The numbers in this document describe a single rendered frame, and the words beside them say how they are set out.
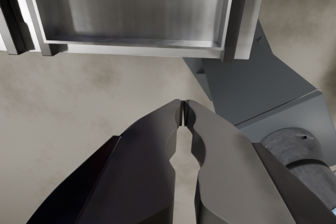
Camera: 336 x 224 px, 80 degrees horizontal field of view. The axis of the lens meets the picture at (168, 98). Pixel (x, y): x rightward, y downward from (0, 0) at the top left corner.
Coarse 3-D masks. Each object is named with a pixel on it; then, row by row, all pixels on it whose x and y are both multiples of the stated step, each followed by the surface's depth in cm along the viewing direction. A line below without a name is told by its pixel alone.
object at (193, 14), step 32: (32, 0) 27; (64, 0) 30; (96, 0) 29; (128, 0) 29; (160, 0) 29; (192, 0) 29; (224, 0) 28; (64, 32) 32; (96, 32) 32; (128, 32) 31; (160, 32) 31; (192, 32) 31; (224, 32) 27
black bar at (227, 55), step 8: (232, 0) 27; (240, 0) 27; (232, 8) 27; (240, 8) 27; (232, 16) 28; (240, 16) 28; (232, 24) 28; (232, 32) 29; (232, 40) 29; (224, 48) 30; (232, 48) 30; (224, 56) 31; (232, 56) 31
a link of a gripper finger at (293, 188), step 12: (252, 144) 9; (264, 156) 8; (276, 168) 7; (276, 180) 7; (288, 180) 7; (288, 192) 7; (300, 192) 7; (312, 192) 7; (288, 204) 6; (300, 204) 6; (312, 204) 6; (324, 204) 6; (300, 216) 6; (312, 216) 6; (324, 216) 6
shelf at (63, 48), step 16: (256, 0) 28; (16, 16) 31; (256, 16) 29; (32, 32) 32; (240, 32) 31; (0, 48) 34; (32, 48) 34; (64, 48) 34; (80, 48) 33; (96, 48) 33; (112, 48) 33; (128, 48) 33; (144, 48) 33; (160, 48) 33; (176, 48) 32; (240, 48) 32
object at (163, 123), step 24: (144, 120) 10; (168, 120) 10; (120, 144) 8; (144, 144) 8; (168, 144) 9; (120, 168) 7; (144, 168) 7; (168, 168) 7; (96, 192) 6; (120, 192) 6; (144, 192) 6; (168, 192) 7; (96, 216) 6; (120, 216) 6; (144, 216) 6; (168, 216) 6
